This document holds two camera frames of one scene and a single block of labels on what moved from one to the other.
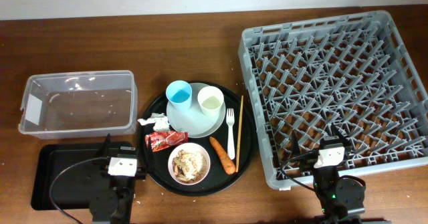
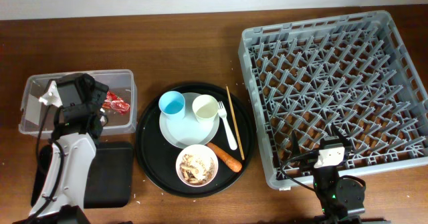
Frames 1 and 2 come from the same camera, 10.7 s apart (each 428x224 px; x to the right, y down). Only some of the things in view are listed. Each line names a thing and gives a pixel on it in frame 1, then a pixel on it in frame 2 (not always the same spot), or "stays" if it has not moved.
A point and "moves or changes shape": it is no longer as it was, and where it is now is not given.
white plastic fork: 230,116 -> 231,138
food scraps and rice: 188,166 moves or changes shape
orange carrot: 227,162 moves or changes shape
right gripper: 295,148 stays
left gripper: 150,160 -> 99,90
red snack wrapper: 160,140 -> 114,102
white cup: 210,99 -> 205,107
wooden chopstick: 241,121 -> 243,156
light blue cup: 179,95 -> 171,102
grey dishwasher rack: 354,72 stays
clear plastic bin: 79,105 stays
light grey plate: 193,120 -> 182,132
